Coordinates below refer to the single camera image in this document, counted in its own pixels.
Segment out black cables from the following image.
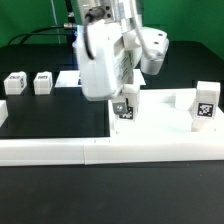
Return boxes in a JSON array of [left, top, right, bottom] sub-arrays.
[[7, 0, 78, 46]]

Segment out white sheet with markers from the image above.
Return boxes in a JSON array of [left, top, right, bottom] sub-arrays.
[[55, 69, 145, 88]]

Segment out white U-shaped obstacle fence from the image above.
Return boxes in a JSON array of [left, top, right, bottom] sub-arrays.
[[0, 95, 224, 167]]

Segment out white square tabletop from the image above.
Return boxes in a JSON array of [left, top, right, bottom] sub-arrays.
[[109, 88, 224, 136]]

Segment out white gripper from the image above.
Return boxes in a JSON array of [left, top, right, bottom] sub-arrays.
[[76, 20, 133, 115]]

